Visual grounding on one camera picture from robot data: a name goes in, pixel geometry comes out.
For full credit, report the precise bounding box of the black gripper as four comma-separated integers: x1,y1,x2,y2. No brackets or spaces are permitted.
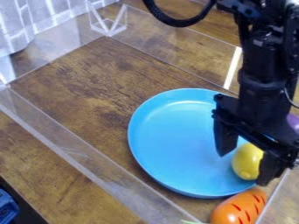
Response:
213,70,299,186

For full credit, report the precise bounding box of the orange toy carrot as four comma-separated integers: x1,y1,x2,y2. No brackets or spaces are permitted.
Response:
210,188,267,224

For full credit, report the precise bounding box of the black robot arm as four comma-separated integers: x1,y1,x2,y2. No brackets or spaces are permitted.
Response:
213,0,299,186

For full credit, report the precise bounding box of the yellow toy lemon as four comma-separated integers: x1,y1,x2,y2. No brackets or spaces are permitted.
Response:
231,143,263,180

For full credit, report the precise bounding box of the purple toy eggplant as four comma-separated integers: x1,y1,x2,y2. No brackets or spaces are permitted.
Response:
287,114,299,134

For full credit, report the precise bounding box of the blue plastic plate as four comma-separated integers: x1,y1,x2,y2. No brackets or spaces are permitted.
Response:
127,88,257,199

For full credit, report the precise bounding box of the blue object at corner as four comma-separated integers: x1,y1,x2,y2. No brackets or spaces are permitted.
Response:
0,188,19,224

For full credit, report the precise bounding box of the white patterned curtain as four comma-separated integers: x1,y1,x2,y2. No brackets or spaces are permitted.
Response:
0,0,118,58

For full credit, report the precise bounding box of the clear acrylic enclosure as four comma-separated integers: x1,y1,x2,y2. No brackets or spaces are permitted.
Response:
0,3,299,224

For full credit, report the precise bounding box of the black corrugated cable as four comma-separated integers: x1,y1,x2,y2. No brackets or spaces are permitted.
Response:
142,0,219,29

